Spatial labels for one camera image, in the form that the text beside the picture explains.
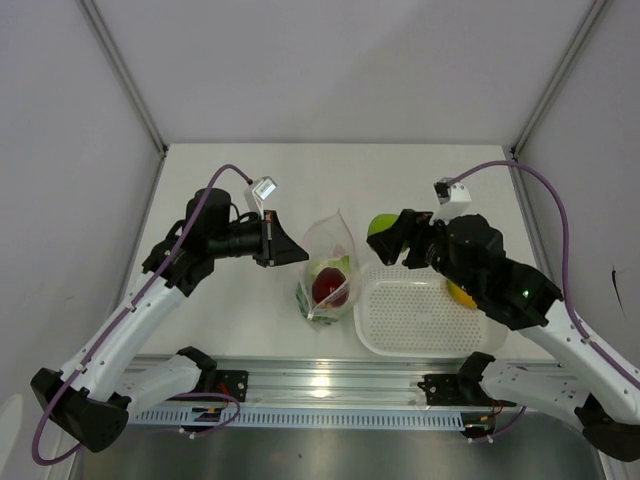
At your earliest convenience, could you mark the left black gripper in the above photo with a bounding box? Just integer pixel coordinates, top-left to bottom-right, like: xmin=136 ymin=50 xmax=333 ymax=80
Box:
xmin=209 ymin=210 xmax=309 ymax=267

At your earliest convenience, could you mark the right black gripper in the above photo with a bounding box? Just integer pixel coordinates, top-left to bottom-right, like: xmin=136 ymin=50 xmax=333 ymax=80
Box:
xmin=368 ymin=209 xmax=478 ymax=296

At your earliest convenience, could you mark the green apple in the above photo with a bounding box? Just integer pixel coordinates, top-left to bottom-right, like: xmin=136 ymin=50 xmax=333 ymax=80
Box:
xmin=367 ymin=213 xmax=398 ymax=237

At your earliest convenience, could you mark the clear pink zip top bag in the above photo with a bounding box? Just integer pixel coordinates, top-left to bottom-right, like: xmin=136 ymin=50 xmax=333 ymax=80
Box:
xmin=295 ymin=211 xmax=361 ymax=325

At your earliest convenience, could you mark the red apple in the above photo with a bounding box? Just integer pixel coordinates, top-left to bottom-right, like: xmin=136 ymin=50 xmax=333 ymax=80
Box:
xmin=312 ymin=268 xmax=349 ymax=308

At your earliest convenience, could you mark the green lettuce leaf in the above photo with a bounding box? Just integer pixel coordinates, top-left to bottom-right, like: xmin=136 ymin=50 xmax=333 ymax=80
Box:
xmin=295 ymin=283 xmax=346 ymax=325

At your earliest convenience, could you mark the pale green cabbage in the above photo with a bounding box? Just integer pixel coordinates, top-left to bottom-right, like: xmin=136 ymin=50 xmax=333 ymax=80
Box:
xmin=308 ymin=255 xmax=359 ymax=281

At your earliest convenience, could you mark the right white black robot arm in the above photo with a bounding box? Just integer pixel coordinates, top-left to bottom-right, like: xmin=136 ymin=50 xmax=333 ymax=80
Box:
xmin=366 ymin=209 xmax=639 ymax=462

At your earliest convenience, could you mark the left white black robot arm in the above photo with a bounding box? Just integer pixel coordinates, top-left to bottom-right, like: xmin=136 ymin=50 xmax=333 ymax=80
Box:
xmin=31 ymin=188 xmax=309 ymax=453

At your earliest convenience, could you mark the white perforated plastic basket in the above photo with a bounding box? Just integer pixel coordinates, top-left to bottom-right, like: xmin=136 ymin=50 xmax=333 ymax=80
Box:
xmin=353 ymin=262 xmax=508 ymax=359

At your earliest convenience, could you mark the yellow orange mango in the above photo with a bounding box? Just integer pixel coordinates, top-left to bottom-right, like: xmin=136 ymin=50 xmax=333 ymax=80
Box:
xmin=446 ymin=280 xmax=477 ymax=309

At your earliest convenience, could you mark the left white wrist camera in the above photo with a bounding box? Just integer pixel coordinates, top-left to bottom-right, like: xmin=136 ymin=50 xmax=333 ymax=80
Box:
xmin=244 ymin=176 xmax=277 ymax=217

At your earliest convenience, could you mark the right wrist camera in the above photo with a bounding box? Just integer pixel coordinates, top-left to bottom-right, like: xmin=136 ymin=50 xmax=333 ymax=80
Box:
xmin=431 ymin=178 xmax=471 ymax=223

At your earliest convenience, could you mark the aluminium mounting rail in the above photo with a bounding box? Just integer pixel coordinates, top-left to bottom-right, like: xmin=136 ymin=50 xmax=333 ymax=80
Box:
xmin=218 ymin=357 xmax=462 ymax=410

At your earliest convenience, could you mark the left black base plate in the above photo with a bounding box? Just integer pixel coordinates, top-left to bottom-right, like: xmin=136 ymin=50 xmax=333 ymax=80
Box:
xmin=167 ymin=369 xmax=249 ymax=402

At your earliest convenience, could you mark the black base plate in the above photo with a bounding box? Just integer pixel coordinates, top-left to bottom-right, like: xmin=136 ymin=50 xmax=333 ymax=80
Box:
xmin=167 ymin=369 xmax=249 ymax=402
xmin=417 ymin=373 xmax=516 ymax=407

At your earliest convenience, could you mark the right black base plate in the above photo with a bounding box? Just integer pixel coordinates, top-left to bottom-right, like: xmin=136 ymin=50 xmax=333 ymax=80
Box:
xmin=417 ymin=373 xmax=516 ymax=407

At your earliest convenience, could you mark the white slotted cable duct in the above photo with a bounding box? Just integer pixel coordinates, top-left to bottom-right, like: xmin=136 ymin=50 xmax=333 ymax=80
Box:
xmin=130 ymin=405 xmax=465 ymax=432

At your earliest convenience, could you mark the left aluminium frame post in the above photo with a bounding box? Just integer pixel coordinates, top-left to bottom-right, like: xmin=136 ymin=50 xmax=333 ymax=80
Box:
xmin=76 ymin=0 xmax=168 ymax=158

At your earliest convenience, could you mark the aluminium frame post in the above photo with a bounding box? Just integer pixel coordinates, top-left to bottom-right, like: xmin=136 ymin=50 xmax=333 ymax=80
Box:
xmin=76 ymin=0 xmax=168 ymax=158
xmin=510 ymin=0 xmax=614 ymax=160

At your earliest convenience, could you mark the right aluminium frame post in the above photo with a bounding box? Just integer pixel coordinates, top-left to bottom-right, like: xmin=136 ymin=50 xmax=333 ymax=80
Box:
xmin=510 ymin=0 xmax=614 ymax=160

